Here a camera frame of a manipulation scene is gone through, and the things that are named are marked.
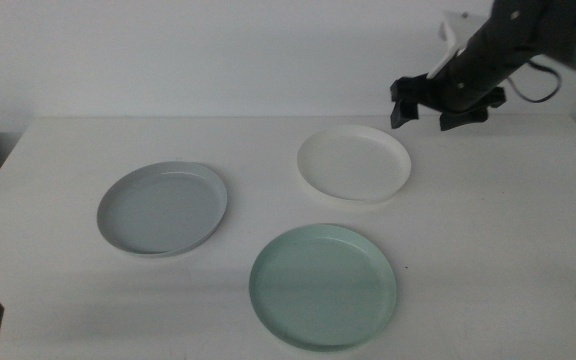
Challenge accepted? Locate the green shallow bowl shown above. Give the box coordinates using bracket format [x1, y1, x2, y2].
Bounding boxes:
[248, 223, 398, 352]

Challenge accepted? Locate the grey shallow bowl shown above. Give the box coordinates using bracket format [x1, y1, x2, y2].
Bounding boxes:
[96, 160, 229, 259]

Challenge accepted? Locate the white shallow bowl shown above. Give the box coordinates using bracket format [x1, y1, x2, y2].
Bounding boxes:
[296, 124, 413, 204]

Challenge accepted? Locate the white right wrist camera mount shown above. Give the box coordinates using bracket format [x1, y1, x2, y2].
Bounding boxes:
[426, 10, 490, 81]

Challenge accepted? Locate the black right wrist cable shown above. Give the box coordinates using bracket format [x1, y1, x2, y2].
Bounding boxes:
[505, 59, 563, 105]

